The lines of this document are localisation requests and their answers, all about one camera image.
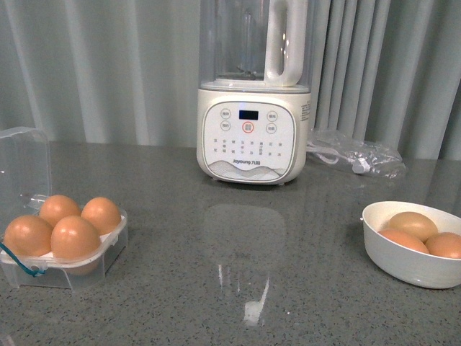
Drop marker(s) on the brown egg back right box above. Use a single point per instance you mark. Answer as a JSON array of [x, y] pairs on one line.
[[103, 214]]

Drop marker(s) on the brown egg box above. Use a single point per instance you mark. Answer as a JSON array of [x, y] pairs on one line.
[[103, 214], [57, 207], [28, 235]]

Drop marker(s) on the brown egg back left box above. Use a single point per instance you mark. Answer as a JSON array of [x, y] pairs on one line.
[[57, 207]]

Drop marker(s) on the pale brown egg back in bowl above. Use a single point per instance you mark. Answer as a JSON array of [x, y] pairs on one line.
[[413, 223]]

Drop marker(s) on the clear plastic egg box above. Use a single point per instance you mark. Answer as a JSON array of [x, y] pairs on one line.
[[25, 185]]

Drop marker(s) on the brown egg front left box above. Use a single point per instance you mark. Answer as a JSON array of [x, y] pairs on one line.
[[28, 235]]

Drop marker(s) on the brown egg front in bowl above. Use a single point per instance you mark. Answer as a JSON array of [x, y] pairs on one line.
[[444, 244]]

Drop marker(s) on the white Joyoung blender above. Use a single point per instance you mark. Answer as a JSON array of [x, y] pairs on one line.
[[253, 103]]

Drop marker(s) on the clear plastic bag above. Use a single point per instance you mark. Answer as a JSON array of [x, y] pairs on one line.
[[334, 149]]

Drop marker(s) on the grey curtain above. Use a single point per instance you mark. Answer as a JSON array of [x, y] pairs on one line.
[[126, 71]]

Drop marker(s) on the teal rubber band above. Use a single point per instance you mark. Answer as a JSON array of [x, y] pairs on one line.
[[32, 272]]

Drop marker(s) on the white bowl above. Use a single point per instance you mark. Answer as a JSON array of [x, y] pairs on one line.
[[410, 266]]

